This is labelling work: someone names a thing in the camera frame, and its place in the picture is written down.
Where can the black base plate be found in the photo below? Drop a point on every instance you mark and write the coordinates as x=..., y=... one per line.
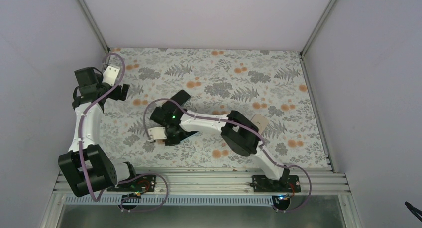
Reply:
x=262, y=184
x=142, y=184

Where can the beige phone case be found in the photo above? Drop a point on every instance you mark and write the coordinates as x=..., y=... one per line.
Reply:
x=260, y=122

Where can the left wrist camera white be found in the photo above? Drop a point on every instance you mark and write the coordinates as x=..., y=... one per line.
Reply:
x=111, y=74

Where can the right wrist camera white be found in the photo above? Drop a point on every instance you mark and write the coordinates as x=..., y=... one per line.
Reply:
x=157, y=134

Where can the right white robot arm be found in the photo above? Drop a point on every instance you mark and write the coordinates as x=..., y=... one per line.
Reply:
x=242, y=136

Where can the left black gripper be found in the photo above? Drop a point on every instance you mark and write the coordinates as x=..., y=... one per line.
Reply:
x=116, y=95

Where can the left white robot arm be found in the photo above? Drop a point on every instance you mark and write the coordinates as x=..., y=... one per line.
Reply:
x=86, y=167

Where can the floral table mat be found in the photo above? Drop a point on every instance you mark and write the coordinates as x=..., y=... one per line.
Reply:
x=268, y=83

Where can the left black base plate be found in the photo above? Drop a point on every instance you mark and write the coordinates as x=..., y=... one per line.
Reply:
x=142, y=184

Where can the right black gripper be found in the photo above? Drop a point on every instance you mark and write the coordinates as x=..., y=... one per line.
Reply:
x=176, y=140

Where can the black phone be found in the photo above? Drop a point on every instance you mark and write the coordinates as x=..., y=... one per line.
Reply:
x=180, y=98

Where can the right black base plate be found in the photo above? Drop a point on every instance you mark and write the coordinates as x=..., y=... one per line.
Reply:
x=262, y=184

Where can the aluminium rail frame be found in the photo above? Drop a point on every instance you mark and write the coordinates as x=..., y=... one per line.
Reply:
x=224, y=187

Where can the black object at corner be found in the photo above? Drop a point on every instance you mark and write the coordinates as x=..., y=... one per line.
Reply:
x=415, y=211

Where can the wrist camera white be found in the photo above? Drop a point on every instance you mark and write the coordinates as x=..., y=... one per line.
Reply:
x=157, y=134
x=111, y=74

